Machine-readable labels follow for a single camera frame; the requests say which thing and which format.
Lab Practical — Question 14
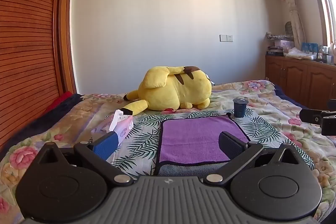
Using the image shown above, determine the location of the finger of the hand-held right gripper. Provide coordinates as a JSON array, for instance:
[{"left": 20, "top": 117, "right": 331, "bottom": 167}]
[
  {"left": 320, "top": 115, "right": 336, "bottom": 137},
  {"left": 299, "top": 107, "right": 328, "bottom": 125}
]

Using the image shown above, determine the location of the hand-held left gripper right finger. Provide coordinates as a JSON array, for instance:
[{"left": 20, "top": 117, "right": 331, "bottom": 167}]
[{"left": 204, "top": 131, "right": 305, "bottom": 185}]

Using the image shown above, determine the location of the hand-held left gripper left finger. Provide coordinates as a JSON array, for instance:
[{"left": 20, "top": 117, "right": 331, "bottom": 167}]
[{"left": 33, "top": 131, "right": 134, "bottom": 186}]

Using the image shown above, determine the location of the purple towel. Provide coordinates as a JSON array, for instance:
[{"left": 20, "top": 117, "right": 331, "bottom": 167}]
[{"left": 157, "top": 113, "right": 251, "bottom": 166}]

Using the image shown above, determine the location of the pink white tissue box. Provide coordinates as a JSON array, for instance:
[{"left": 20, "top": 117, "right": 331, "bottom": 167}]
[{"left": 91, "top": 110, "right": 134, "bottom": 148}]

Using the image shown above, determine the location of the leaf print cloth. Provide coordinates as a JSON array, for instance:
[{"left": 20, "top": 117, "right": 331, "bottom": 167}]
[{"left": 111, "top": 108, "right": 315, "bottom": 180}]

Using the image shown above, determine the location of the dark blue cup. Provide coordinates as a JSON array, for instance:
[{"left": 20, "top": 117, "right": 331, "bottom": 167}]
[{"left": 232, "top": 98, "right": 249, "bottom": 118}]

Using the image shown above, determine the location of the wooden cabinet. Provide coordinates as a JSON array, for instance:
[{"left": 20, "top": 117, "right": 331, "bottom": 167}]
[{"left": 265, "top": 54, "right": 336, "bottom": 111}]

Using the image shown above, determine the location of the grey towel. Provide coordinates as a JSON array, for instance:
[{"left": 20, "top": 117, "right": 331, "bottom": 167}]
[{"left": 157, "top": 162, "right": 229, "bottom": 177}]

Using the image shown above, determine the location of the clear plastic bag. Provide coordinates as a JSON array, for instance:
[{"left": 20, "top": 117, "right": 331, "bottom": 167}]
[{"left": 285, "top": 47, "right": 319, "bottom": 61}]

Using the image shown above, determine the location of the red cloth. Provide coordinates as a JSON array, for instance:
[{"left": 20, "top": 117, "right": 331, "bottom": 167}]
[{"left": 43, "top": 91, "right": 74, "bottom": 115}]

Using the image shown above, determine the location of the white bottle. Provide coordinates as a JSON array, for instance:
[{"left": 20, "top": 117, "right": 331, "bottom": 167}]
[{"left": 329, "top": 41, "right": 336, "bottom": 65}]

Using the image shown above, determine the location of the blue box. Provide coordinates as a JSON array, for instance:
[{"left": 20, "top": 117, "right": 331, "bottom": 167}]
[{"left": 301, "top": 42, "right": 319, "bottom": 54}]

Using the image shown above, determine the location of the yellow plush toy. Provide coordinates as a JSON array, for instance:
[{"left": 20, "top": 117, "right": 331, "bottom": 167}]
[{"left": 123, "top": 65, "right": 213, "bottom": 117}]

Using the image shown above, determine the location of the stack of storage boxes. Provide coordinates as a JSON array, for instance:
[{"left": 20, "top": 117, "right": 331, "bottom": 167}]
[{"left": 266, "top": 32, "right": 294, "bottom": 57}]

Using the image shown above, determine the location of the dark blue blanket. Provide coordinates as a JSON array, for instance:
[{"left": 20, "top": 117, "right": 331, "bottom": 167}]
[{"left": 0, "top": 94, "right": 85, "bottom": 152}]

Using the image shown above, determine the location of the wooden slatted wardrobe door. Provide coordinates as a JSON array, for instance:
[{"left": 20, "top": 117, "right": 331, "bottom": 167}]
[{"left": 0, "top": 0, "right": 78, "bottom": 151}]

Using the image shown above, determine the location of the window with wooden frame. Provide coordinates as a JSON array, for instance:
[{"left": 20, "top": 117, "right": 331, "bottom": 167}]
[{"left": 302, "top": 0, "right": 336, "bottom": 65}]

